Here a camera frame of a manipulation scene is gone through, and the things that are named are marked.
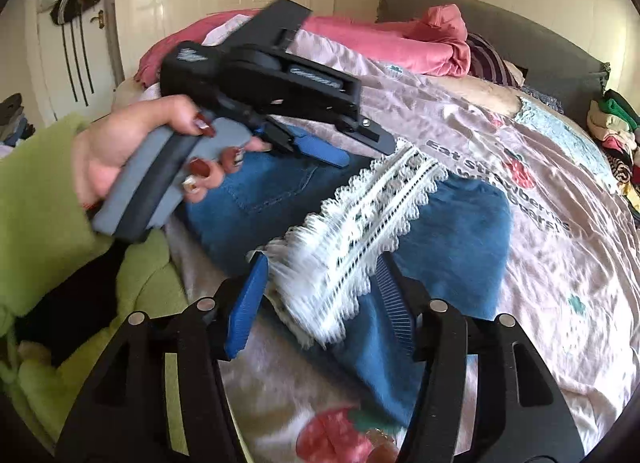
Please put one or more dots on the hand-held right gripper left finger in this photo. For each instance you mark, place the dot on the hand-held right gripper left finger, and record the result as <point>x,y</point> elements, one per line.
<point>247,303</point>

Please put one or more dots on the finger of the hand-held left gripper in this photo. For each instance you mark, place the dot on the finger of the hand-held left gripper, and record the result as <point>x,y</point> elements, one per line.
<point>320,148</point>
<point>372,138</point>

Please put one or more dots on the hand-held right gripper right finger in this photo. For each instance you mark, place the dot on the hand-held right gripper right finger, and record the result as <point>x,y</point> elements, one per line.
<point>395,303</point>

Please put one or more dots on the blue denim pants lace trim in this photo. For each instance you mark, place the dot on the blue denim pants lace trim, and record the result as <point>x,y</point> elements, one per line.
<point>465,243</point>

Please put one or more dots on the person's left forearm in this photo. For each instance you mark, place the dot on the person's left forearm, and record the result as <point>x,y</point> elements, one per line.
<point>40,203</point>

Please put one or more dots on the person's left hand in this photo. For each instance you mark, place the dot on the person's left hand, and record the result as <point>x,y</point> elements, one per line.
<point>130,128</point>

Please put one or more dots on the coral pink blanket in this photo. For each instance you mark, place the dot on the coral pink blanket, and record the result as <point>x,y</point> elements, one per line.
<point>380,43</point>

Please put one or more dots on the salmon pink hooded garment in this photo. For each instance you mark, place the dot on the salmon pink hooded garment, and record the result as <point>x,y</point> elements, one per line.
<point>442,23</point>

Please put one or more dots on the dark purple striped cloth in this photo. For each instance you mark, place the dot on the dark purple striped cloth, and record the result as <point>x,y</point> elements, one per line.
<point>492,60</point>

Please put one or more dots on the pink strawberry print duvet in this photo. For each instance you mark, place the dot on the pink strawberry print duvet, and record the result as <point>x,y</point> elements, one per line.
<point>550,293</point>

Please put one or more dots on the blue floral pillow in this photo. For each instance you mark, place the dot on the blue floral pillow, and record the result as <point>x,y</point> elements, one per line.
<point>542,95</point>

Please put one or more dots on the black clothing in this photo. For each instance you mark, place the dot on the black clothing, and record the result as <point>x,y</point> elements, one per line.
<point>65,303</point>

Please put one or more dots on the grey padded headboard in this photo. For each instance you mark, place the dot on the grey padded headboard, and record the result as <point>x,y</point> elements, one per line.
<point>525,33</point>

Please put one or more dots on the light blue patterned cloth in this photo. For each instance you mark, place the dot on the light blue patterned cloth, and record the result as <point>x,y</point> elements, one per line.
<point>565,143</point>

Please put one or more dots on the white door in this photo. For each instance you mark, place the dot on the white door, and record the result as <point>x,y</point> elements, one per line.
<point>45,53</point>

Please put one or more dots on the dark clothes pile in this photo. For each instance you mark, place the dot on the dark clothes pile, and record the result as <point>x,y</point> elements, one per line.
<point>15,123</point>

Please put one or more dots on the stack of folded clothes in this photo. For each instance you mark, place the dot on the stack of folded clothes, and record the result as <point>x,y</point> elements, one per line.
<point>620,143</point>

